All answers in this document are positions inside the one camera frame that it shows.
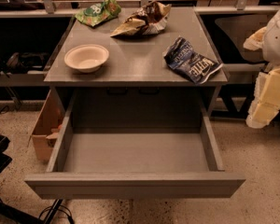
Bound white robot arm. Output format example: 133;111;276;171
244;9;280;129

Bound grey top drawer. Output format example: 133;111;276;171
25;88;245;199

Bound brown crumpled chip bag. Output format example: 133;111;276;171
110;1;172;37

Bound blue kettle chip bag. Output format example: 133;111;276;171
163;37;222;84

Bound white paper bowl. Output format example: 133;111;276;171
64;44;109;73

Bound cardboard box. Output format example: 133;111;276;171
31;91;64;162

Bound grey drawer cabinet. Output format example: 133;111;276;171
45;7;227;127

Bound green chip bag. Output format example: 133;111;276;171
75;0;121;27

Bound black chair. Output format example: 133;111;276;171
214;13;280;123

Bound black stand base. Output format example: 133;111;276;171
0;134;75;224

